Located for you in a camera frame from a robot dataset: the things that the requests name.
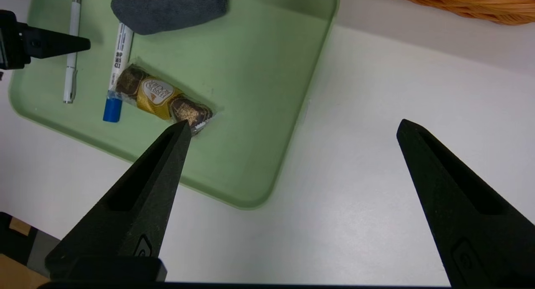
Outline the orange wicker basket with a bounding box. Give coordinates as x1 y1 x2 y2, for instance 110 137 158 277
368 0 535 26

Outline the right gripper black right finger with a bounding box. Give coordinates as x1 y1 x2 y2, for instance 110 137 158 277
396 119 535 289

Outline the green plastic tray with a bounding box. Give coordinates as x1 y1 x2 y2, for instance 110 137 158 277
8 0 340 210

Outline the white marker with blue cap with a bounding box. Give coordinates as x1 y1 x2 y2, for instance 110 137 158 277
103 22 134 123

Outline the dark grey cloth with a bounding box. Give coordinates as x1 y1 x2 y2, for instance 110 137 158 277
110 0 229 36

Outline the slim white pen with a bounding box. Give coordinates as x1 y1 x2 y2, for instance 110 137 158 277
63 0 82 104

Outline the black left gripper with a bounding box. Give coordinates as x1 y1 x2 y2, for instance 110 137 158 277
0 10 91 70

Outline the Ferrero Rocher chocolate pack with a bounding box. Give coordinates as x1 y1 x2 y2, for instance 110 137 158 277
114 63 214 136

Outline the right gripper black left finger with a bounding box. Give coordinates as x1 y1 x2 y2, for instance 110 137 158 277
45 120 192 281

